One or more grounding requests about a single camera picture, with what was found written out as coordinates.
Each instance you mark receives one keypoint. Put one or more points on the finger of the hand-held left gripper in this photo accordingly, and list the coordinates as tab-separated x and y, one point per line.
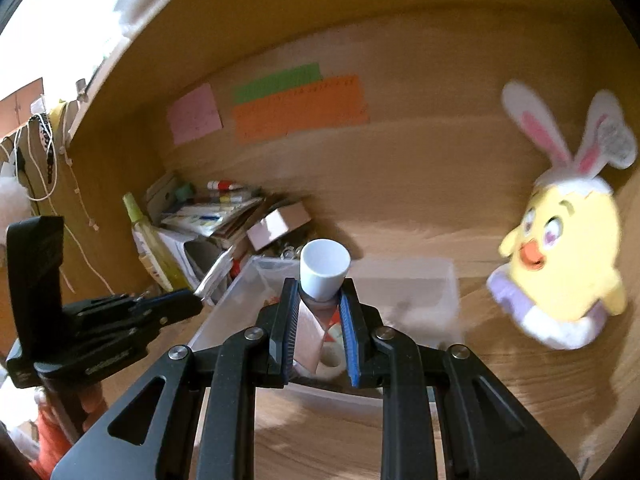
120	327
170	300

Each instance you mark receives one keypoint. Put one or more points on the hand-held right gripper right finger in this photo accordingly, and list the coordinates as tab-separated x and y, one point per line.
350	340

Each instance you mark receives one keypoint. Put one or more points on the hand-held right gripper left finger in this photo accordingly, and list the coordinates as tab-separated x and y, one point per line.
290	330

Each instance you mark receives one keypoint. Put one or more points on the silver foil sachet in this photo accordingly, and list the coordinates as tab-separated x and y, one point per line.
212	275

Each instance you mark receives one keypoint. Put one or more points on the pink tube with white cap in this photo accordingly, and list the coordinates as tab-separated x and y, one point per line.
325	270

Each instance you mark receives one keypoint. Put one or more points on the clear plastic storage box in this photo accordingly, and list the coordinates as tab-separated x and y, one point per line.
425	290

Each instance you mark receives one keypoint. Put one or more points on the person's left hand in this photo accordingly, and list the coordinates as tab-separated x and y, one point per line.
92	405

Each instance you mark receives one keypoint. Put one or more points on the tall yellow-green spray bottle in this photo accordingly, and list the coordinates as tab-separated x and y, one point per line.
155	250

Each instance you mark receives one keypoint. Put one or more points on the white fluffy item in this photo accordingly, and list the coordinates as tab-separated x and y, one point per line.
12	195

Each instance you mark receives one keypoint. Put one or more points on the stack of booklets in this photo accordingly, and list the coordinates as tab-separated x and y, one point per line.
210	217

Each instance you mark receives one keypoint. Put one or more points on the small open cardboard box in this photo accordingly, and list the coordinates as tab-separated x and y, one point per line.
277	227

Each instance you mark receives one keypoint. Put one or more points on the mint green small block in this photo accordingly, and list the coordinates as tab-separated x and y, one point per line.
185	192

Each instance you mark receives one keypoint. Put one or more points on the red white marker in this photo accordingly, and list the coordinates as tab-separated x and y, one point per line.
225	185

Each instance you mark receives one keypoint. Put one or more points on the pink sticky note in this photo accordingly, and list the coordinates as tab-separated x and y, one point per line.
195	115

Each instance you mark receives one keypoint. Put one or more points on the orange sticky note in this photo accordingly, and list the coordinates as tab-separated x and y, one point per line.
305	112

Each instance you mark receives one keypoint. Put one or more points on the yellow chick plush toy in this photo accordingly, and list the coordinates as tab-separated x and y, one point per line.
565	260

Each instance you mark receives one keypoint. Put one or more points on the green sticky note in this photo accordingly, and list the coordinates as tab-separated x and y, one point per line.
275	82

